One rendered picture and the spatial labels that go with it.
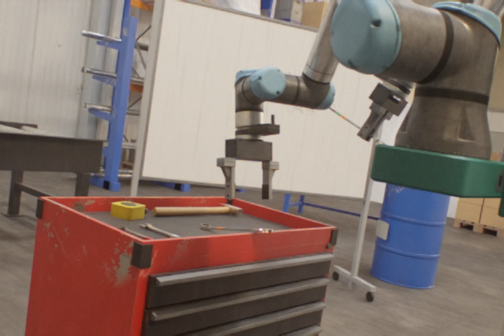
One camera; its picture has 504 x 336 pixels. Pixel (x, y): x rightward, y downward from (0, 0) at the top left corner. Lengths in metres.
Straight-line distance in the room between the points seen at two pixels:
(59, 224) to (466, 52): 1.01
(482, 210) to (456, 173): 8.78
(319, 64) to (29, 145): 3.30
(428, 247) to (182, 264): 3.93
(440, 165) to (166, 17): 2.99
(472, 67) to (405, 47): 0.12
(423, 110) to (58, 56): 9.26
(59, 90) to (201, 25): 6.46
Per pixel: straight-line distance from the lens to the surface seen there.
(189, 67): 3.70
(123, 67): 7.68
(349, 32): 0.85
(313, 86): 1.34
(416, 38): 0.84
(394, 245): 4.97
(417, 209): 4.90
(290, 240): 1.49
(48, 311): 1.49
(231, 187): 1.34
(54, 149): 4.46
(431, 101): 0.90
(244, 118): 1.38
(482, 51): 0.91
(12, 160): 4.32
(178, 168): 3.71
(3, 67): 9.57
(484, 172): 0.91
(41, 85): 9.83
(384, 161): 0.90
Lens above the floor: 1.22
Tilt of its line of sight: 5 degrees down
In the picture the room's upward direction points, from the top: 8 degrees clockwise
